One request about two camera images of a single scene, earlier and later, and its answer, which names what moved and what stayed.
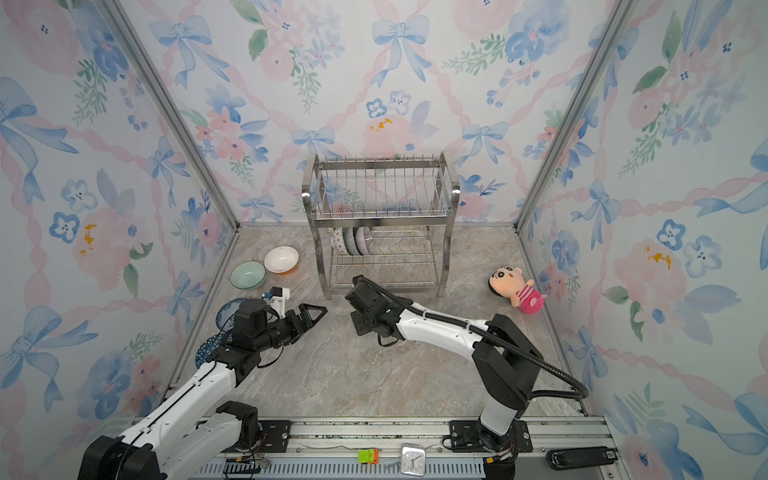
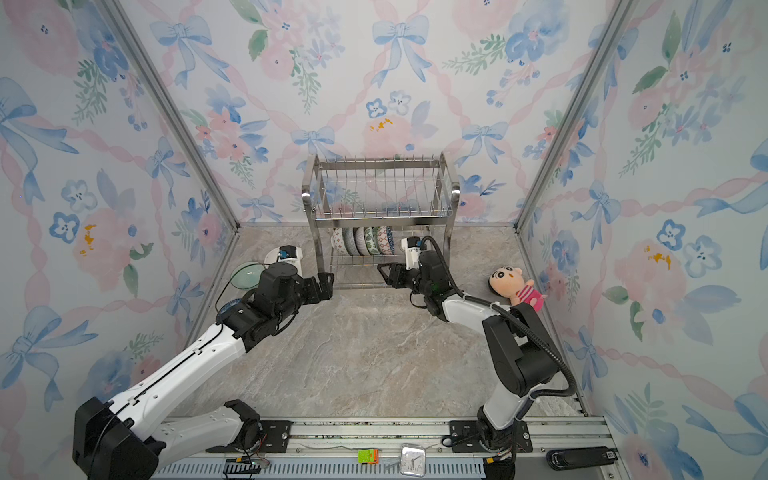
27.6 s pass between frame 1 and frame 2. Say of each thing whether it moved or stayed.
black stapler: stayed
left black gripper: moved
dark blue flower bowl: stayed
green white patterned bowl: stayed
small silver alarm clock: stayed
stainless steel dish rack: stayed
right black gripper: moved
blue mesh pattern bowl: moved
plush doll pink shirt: stayed
